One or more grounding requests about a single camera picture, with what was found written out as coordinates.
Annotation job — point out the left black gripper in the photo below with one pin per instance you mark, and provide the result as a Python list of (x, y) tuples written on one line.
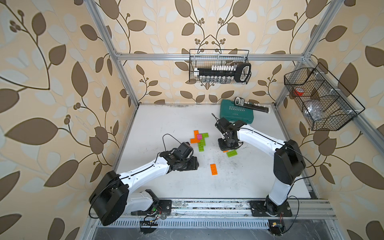
[(193, 163)]

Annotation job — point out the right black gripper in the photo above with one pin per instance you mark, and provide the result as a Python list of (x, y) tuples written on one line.
[(223, 147)]

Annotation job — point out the green brick long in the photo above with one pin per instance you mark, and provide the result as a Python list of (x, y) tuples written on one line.
[(203, 142)]

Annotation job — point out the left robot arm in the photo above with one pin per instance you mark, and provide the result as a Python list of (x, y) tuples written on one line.
[(116, 192)]

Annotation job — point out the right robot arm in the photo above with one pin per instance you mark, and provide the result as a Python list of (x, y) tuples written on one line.
[(288, 161)]

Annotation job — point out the green tool case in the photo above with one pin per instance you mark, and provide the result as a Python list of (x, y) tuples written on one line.
[(233, 113)]

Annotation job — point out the red tape roll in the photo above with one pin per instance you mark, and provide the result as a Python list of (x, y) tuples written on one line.
[(298, 91)]

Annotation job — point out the clear plastic bag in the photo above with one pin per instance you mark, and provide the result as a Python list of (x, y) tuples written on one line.
[(313, 110)]

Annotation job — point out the socket rail on case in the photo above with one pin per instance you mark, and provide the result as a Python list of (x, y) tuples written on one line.
[(240, 102)]

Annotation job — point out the aluminium front rail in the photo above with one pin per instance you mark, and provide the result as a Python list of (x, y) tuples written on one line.
[(302, 209)]

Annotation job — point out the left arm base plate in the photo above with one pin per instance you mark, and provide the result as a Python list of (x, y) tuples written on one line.
[(151, 208)]

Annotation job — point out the socket rail in basket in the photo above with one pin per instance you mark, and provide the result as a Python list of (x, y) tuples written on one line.
[(239, 73)]

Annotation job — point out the back wire basket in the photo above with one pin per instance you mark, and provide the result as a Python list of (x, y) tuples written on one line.
[(205, 58)]

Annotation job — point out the wire basket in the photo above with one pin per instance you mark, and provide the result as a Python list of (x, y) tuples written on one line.
[(205, 58), (339, 104)]

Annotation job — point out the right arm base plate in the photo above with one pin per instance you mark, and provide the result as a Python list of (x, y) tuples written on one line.
[(267, 208)]

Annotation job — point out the right wire basket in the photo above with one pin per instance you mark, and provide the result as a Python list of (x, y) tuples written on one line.
[(339, 104)]

